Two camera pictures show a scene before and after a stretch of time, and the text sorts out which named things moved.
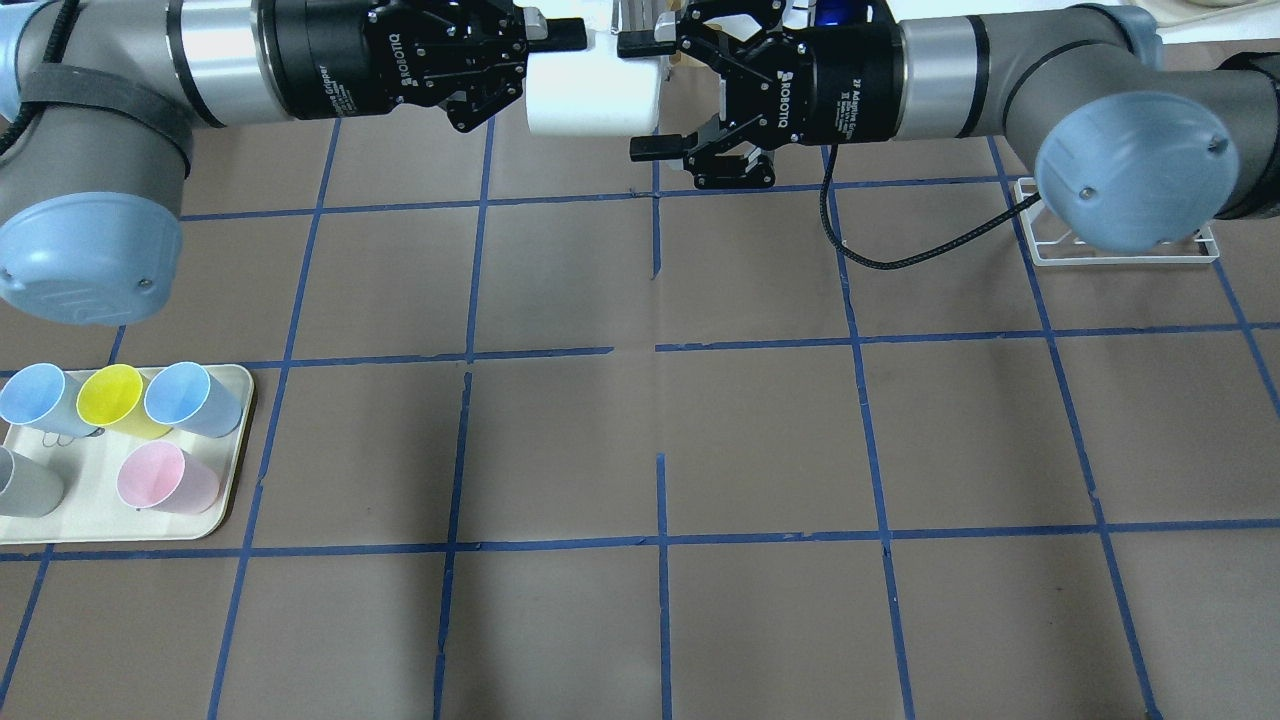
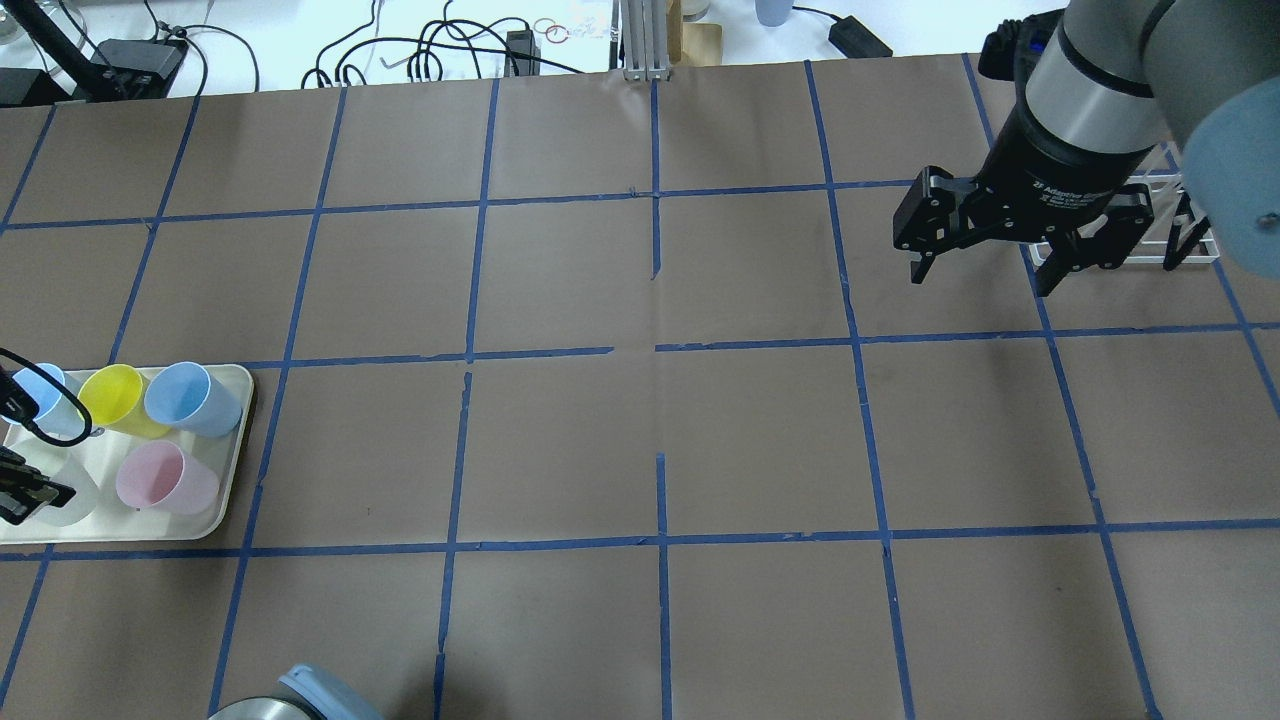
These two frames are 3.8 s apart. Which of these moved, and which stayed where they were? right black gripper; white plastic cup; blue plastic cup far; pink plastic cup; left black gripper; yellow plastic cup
Moved: white plastic cup; right black gripper; left black gripper
Stayed: yellow plastic cup; pink plastic cup; blue plastic cup far
